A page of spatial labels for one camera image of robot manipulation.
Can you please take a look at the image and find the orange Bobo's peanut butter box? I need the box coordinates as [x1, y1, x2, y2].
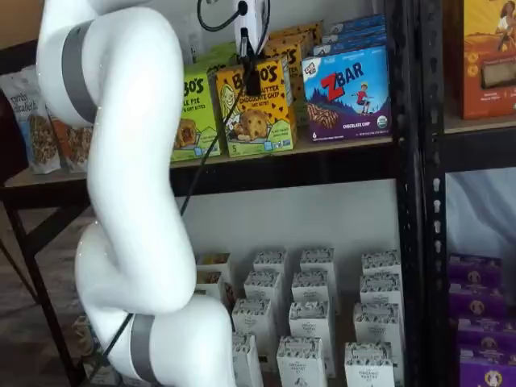
[261, 37, 306, 118]
[214, 55, 300, 159]
[266, 20, 325, 57]

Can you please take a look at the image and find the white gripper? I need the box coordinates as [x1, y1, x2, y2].
[235, 0, 270, 97]

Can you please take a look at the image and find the green Bobo's apple pie box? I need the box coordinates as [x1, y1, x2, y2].
[183, 41, 243, 77]
[169, 71, 223, 163]

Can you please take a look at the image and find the white orange granola bag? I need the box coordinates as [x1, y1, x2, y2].
[44, 103, 94, 171]

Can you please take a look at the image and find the blue Zbar chocolate chip box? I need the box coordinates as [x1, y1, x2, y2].
[321, 24, 387, 44]
[301, 44, 393, 143]
[312, 34, 389, 57]
[327, 13, 386, 35]

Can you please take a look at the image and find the purple snack box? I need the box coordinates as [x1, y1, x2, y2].
[458, 349, 516, 387]
[447, 252, 504, 288]
[447, 281, 508, 323]
[456, 316, 516, 358]

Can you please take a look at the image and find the orange brown snack box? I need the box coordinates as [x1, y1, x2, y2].
[461, 0, 516, 121]

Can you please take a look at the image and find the long black hanging cable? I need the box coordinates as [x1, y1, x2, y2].
[100, 102, 239, 362]

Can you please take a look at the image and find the white floral print box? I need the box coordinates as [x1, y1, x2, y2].
[230, 332, 265, 387]
[343, 341, 395, 387]
[288, 300, 337, 378]
[299, 248, 336, 275]
[360, 250, 401, 278]
[290, 269, 335, 304]
[352, 302, 406, 384]
[231, 297, 278, 356]
[276, 335, 325, 387]
[252, 248, 288, 275]
[359, 273, 403, 306]
[243, 269, 283, 307]

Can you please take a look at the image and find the white blue granola bag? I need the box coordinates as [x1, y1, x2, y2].
[0, 64, 62, 175]

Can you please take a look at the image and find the black metal shelf frame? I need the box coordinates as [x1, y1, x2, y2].
[418, 0, 516, 387]
[0, 0, 424, 387]

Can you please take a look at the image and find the yellow white food box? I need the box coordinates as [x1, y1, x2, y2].
[195, 269, 227, 302]
[195, 252, 234, 283]

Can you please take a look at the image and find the brown fibreboard shelf board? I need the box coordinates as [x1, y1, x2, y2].
[443, 114, 516, 135]
[0, 135, 395, 190]
[193, 241, 404, 387]

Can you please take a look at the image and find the black looped gripper cable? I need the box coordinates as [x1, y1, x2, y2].
[196, 0, 243, 33]

